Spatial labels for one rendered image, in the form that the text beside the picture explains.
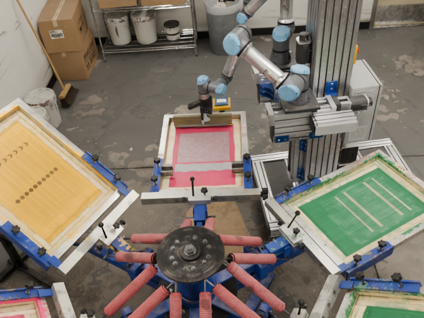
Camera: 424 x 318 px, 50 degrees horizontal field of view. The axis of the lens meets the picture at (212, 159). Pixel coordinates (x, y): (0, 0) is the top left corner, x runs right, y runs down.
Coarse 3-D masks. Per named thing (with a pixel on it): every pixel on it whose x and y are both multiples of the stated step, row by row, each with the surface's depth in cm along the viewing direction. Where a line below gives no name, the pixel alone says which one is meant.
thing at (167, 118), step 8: (216, 112) 324; (224, 112) 323; (232, 112) 322; (240, 112) 322; (168, 120) 321; (240, 120) 315; (168, 128) 319; (160, 144) 301; (160, 152) 296; (248, 152) 290; (160, 184) 276
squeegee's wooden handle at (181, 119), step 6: (198, 114) 313; (210, 114) 312; (216, 114) 312; (222, 114) 311; (228, 114) 311; (174, 120) 314; (180, 120) 314; (186, 120) 314; (192, 120) 314; (198, 120) 313; (210, 120) 313; (216, 120) 313; (222, 120) 313; (228, 120) 313
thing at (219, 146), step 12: (204, 132) 314; (216, 132) 313; (228, 132) 312; (204, 144) 304; (216, 144) 303; (228, 144) 302; (204, 156) 295; (216, 156) 294; (228, 156) 293; (204, 180) 279; (216, 180) 278; (228, 180) 277
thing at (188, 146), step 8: (176, 128) 320; (184, 128) 319; (192, 128) 318; (200, 128) 318; (176, 136) 313; (184, 136) 312; (192, 136) 311; (200, 136) 311; (176, 144) 306; (184, 144) 306; (192, 144) 305; (200, 144) 304; (176, 152) 300; (184, 152) 300; (192, 152) 299; (200, 152) 299; (176, 160) 294; (184, 160) 294; (192, 160) 293; (200, 160) 293; (176, 176) 283; (184, 176) 283; (192, 176) 282; (200, 176) 282; (176, 184) 278; (184, 184) 277; (200, 184) 276
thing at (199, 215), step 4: (196, 204) 252; (200, 204) 252; (204, 204) 252; (196, 208) 250; (200, 208) 250; (204, 208) 250; (196, 212) 248; (200, 212) 248; (204, 212) 248; (196, 216) 246; (200, 216) 246; (204, 216) 246; (196, 220) 244; (200, 220) 244; (204, 220) 244; (204, 224) 246
